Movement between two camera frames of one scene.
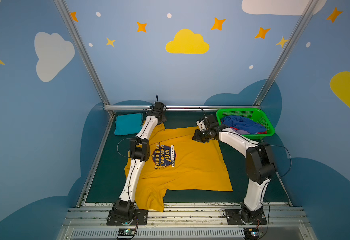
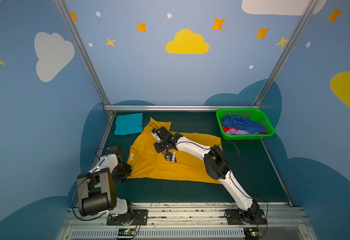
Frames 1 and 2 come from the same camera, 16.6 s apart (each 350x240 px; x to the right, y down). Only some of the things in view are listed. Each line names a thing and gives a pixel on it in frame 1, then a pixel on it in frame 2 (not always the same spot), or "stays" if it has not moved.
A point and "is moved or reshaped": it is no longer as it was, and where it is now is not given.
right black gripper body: x=201 y=136 to x=164 y=144
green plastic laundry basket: x=255 y=114 stays
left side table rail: x=82 y=199 stays
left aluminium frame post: x=65 y=13 stays
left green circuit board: x=126 y=232 stays
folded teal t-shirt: x=128 y=124 stays
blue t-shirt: x=244 y=123 stays
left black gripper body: x=160 y=118 to x=122 y=172
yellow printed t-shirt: x=178 y=161 is moved or reshaped
